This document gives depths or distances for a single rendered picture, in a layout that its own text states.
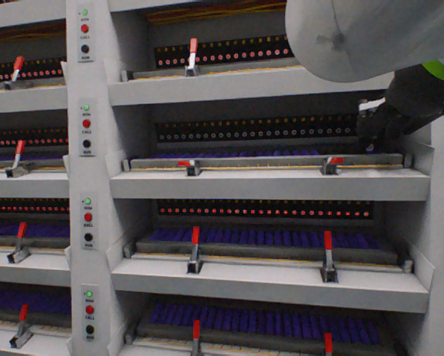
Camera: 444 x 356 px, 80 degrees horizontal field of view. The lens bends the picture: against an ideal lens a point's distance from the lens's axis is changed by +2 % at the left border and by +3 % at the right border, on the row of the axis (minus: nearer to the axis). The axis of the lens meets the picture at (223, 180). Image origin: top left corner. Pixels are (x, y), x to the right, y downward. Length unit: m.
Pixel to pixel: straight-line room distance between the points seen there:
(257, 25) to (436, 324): 0.75
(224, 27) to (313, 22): 0.63
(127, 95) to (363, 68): 0.49
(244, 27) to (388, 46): 0.64
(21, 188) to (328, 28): 0.70
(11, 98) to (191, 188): 0.47
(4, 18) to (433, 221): 0.98
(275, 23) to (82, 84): 0.49
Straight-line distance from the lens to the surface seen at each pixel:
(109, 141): 0.62
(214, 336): 0.69
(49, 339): 0.86
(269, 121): 0.68
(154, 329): 0.73
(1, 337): 0.94
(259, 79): 0.55
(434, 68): 0.36
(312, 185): 0.52
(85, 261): 0.67
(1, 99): 0.82
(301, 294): 0.56
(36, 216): 0.98
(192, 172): 0.56
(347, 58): 0.22
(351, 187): 0.53
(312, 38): 0.22
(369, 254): 0.63
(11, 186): 0.78
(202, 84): 0.56
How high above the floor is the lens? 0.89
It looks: 1 degrees down
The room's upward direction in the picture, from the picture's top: straight up
